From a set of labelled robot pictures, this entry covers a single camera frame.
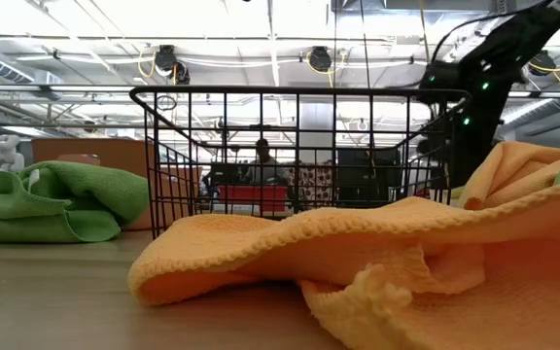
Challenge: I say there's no black monitor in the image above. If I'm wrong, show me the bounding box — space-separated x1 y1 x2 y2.
336 147 402 201

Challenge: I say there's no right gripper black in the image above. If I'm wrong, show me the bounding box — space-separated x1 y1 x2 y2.
447 114 499 189

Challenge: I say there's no person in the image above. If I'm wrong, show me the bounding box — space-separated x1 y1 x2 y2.
246 137 289 186

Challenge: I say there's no black wire basket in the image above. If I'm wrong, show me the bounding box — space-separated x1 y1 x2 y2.
128 86 471 242

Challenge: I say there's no orange microfiber towel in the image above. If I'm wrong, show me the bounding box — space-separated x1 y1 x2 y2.
127 179 560 350
458 140 560 211

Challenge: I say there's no red storage bin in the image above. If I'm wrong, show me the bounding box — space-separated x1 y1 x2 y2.
217 184 290 214

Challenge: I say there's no black ceiling cable reel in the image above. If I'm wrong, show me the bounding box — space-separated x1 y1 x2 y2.
307 46 333 73
153 44 180 73
527 50 557 78

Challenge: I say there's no spotted patterned chair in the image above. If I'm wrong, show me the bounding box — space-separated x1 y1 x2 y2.
287 162 335 211

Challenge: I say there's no white robot figurine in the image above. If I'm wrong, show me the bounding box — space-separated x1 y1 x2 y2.
0 134 26 173

